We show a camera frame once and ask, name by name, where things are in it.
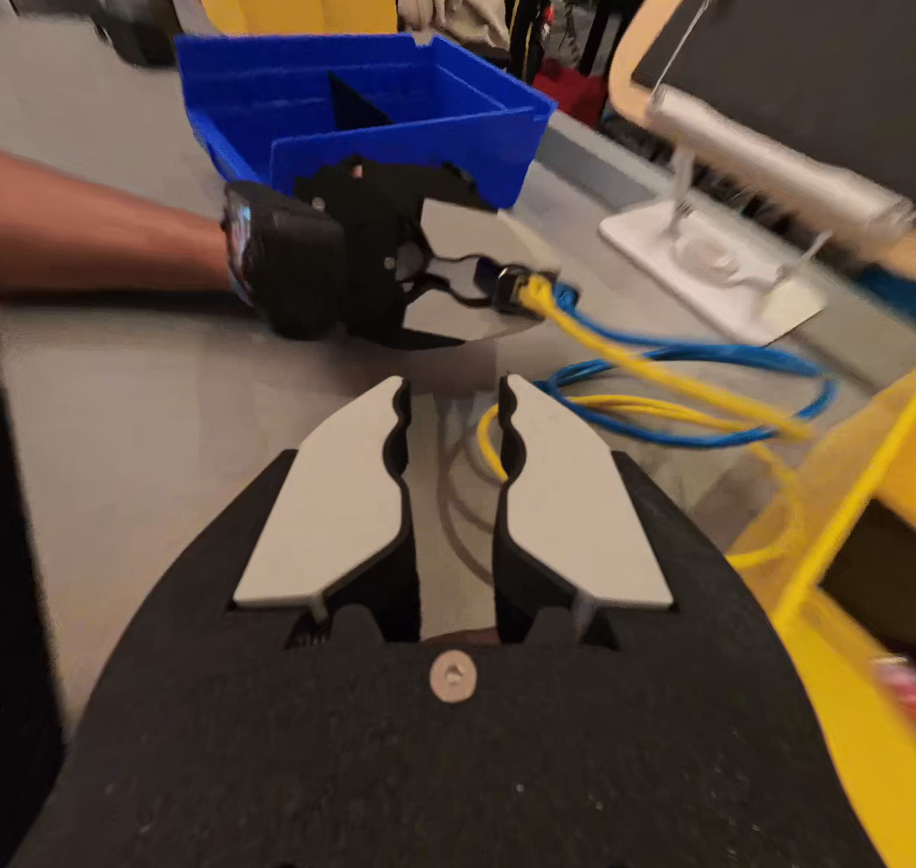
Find black bin divider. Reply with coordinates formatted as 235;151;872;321
329;70;395;132
819;499;916;651

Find yellow ethernet cable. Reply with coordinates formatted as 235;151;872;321
476;274;817;572

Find person's left forearm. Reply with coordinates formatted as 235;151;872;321
0;153;237;297

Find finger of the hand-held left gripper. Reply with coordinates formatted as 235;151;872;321
417;199;553;291
401;287;548;344

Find red bag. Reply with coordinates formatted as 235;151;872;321
533;60;609;128

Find person's black clothing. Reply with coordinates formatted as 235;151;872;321
0;382;65;840

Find black ethernet port adapter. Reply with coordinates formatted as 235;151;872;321
476;256;559;318

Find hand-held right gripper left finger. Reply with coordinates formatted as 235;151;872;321
232;376;422;643

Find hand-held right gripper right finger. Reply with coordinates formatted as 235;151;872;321
494;373;675;646

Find blue ethernet cable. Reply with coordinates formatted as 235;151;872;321
533;285;838;450

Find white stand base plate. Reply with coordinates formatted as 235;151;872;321
597;196;831;347

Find blue plastic bin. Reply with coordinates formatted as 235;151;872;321
175;32;559;211

